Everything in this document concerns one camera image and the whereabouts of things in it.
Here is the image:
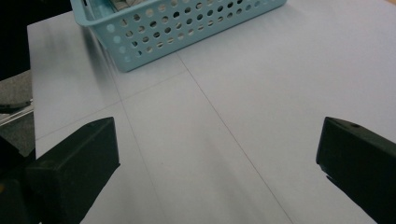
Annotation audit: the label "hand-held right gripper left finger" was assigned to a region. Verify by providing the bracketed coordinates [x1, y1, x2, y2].
[25, 116, 121, 224]

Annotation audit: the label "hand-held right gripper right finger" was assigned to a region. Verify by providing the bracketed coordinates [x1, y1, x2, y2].
[315, 116, 396, 224]

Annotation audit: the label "light blue perforated plastic basket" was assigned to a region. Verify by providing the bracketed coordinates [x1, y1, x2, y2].
[69, 0, 288, 74]

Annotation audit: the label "grey-beige pants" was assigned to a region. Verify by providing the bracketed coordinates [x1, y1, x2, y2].
[108, 0, 149, 12]

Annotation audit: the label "white table mat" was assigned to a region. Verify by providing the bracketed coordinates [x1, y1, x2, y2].
[26, 0, 396, 224]

